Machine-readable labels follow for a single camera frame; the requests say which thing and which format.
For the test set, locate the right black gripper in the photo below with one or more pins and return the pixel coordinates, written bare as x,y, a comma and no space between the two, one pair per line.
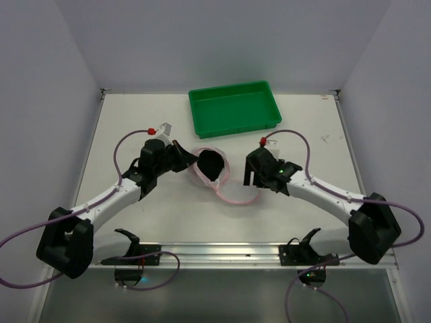
254,165

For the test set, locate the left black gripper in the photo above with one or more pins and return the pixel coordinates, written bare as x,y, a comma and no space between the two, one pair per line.
178,157

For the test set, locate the black bra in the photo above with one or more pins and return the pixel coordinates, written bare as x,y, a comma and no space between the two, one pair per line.
211,164

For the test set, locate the white pink mesh laundry bag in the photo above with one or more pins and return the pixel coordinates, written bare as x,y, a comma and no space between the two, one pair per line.
231,192

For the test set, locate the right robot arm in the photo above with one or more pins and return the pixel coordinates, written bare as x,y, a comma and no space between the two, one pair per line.
370,225

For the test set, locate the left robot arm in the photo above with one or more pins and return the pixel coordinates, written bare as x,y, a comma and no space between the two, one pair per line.
68,243

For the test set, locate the green plastic tray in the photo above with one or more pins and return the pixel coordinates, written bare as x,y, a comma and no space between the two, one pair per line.
233,109

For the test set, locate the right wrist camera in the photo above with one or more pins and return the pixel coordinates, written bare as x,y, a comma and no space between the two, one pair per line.
271,145

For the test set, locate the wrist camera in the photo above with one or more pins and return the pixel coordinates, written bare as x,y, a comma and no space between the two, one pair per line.
163,133
271,145

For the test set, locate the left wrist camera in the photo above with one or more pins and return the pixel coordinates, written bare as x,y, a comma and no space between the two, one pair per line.
163,133

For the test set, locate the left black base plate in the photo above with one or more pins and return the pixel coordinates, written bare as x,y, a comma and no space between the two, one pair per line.
141,254

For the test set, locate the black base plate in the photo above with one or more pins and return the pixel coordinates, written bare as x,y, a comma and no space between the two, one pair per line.
300,253
141,254

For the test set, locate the aluminium mounting rail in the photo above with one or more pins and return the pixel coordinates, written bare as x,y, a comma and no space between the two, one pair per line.
207,255

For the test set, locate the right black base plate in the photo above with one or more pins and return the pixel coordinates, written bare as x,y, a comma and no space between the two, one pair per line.
300,253

